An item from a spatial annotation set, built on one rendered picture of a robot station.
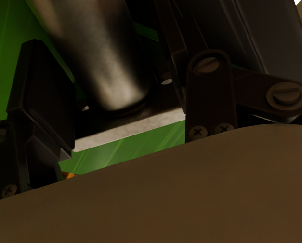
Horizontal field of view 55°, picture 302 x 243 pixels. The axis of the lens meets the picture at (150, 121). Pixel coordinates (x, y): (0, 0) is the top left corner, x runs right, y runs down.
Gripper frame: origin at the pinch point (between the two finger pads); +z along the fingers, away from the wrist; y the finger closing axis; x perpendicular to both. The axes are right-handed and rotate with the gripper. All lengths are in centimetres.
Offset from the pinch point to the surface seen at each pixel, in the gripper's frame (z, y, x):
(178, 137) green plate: 2.2, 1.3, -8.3
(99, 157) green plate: 2.3, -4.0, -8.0
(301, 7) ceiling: 561, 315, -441
